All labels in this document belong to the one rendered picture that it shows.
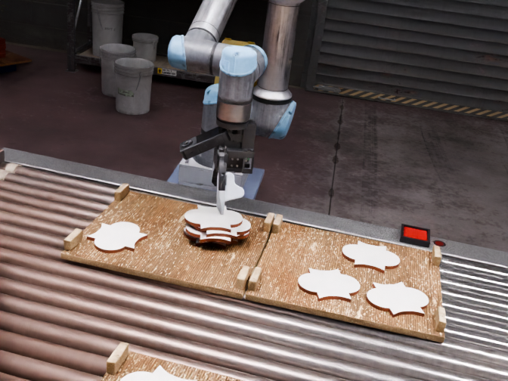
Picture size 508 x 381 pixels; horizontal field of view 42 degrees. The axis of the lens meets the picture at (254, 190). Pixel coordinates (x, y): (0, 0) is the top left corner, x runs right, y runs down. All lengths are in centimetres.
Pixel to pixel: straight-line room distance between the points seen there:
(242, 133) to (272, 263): 30
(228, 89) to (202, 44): 16
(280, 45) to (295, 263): 62
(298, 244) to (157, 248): 34
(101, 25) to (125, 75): 111
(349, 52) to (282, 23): 433
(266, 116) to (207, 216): 44
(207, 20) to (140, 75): 347
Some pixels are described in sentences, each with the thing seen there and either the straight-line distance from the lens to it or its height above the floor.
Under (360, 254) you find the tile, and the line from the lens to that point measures 159.
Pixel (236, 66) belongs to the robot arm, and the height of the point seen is 136.
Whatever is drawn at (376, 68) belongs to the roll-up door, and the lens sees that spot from 616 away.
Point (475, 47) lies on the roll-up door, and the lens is 620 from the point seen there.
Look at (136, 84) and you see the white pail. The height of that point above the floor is 24.
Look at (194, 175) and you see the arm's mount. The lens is 196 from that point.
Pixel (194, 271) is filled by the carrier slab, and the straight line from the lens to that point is 145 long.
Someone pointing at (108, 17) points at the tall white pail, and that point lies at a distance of 604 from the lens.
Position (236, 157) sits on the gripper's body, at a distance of 145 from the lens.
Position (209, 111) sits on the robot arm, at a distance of 192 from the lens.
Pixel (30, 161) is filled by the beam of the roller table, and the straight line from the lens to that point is 200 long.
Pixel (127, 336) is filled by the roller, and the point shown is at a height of 91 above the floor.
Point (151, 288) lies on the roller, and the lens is 142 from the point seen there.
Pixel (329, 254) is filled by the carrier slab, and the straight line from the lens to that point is 158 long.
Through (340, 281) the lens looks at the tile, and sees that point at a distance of 147.
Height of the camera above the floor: 171
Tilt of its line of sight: 25 degrees down
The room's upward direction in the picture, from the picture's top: 7 degrees clockwise
